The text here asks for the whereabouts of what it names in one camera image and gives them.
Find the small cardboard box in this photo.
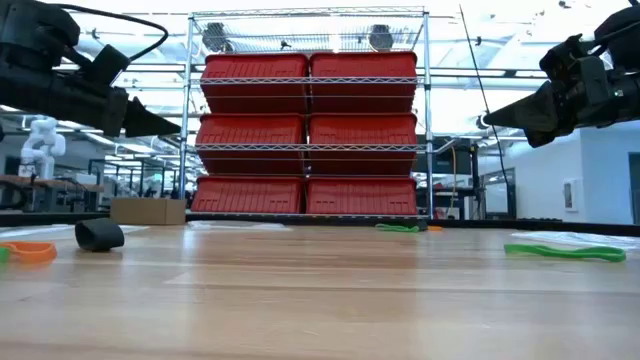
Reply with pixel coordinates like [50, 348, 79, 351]
[110, 197, 187, 226]

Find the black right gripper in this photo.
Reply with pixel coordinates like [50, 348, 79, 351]
[482, 54, 640, 149]

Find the thin black hanging cable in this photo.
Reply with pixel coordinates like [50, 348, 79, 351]
[458, 3, 512, 201]

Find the black left camera cable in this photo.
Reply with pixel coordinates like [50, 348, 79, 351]
[49, 2, 170, 64]

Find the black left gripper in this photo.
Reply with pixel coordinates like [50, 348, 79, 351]
[0, 69, 182, 140]

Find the black equipment cart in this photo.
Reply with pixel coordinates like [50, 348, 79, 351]
[414, 137, 481, 221]

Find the chrome wire shelf rack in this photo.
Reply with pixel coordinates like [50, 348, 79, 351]
[178, 5, 437, 221]

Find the brown background workbench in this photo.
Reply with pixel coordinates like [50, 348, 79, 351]
[0, 173, 106, 214]

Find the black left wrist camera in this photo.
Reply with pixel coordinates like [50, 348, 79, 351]
[74, 43, 132, 89]

